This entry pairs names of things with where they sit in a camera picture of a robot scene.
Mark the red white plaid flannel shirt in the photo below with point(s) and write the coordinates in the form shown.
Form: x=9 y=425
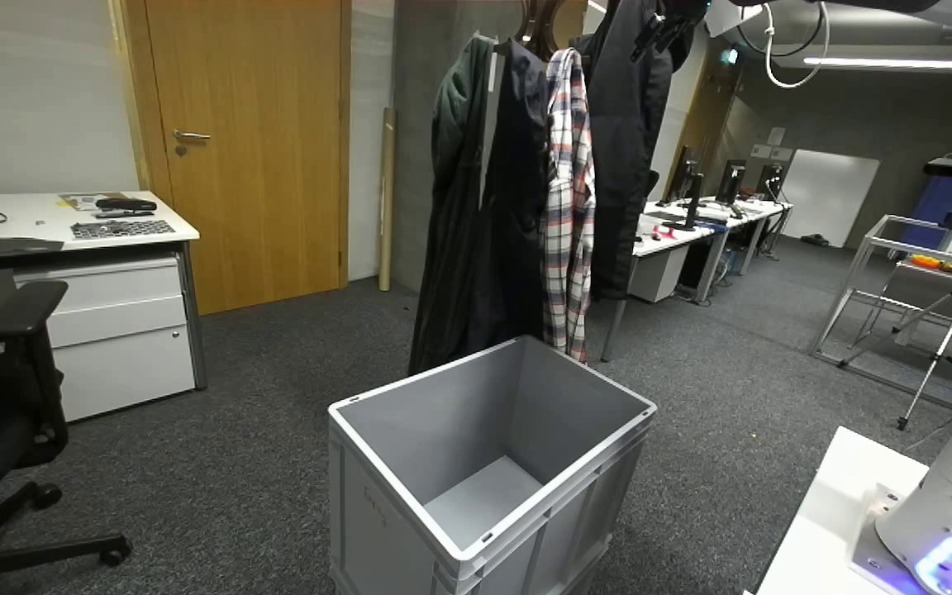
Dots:
x=568 y=221

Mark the grey plastic storage container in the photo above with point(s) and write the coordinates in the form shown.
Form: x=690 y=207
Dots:
x=493 y=473

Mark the dark green jacket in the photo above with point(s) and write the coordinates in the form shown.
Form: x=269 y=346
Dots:
x=479 y=272

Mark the white long office desk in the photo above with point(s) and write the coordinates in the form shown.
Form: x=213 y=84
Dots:
x=668 y=232

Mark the black hanging coat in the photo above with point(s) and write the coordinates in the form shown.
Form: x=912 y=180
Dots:
x=629 y=65

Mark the wooden door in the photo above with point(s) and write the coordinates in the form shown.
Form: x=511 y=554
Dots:
x=241 y=112

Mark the white desk with drawers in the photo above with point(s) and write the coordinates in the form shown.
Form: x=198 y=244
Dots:
x=127 y=331

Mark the white whiteboard panel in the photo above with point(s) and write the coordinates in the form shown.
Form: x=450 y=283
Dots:
x=824 y=192

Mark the black keyboard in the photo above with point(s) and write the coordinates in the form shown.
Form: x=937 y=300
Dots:
x=119 y=230

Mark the black office chair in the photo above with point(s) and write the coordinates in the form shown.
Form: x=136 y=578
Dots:
x=30 y=420

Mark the grey metal trolley frame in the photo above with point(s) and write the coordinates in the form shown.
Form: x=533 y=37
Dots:
x=904 y=269

